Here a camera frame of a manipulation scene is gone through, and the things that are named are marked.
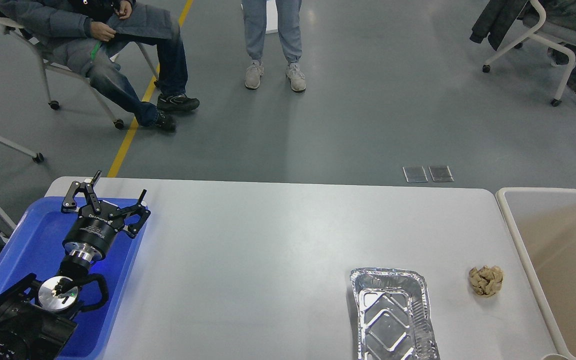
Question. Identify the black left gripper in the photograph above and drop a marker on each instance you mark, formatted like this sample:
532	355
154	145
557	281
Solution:
92	227

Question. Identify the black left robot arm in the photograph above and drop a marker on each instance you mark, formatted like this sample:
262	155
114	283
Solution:
63	272

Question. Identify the seated person in grey coat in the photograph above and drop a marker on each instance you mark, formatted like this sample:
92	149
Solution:
83	35

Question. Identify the white chair under left person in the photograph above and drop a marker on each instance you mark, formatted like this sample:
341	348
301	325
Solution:
46	63

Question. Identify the white board on floor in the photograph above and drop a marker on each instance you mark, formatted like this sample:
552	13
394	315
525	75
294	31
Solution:
271	17

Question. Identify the standing person in grey sweatpants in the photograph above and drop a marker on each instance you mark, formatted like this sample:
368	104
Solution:
289	32

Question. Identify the aluminium foil tray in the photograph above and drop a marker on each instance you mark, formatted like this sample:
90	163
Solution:
394	321

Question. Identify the left metal floor plate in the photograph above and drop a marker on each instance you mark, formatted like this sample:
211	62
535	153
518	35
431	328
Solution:
415	174

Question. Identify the metal floor plate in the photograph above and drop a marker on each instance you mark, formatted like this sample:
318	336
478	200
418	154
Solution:
415	174
441	174

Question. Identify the right metal floor plate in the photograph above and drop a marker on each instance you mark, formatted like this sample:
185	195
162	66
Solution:
441	174

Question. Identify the crumpled brown paper ball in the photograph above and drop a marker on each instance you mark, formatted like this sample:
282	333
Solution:
485	281

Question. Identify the dark jacket on chair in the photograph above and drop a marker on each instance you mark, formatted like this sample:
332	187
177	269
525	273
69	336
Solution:
495	21

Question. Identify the beige plastic bin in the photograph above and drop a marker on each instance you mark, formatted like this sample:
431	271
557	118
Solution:
542	223

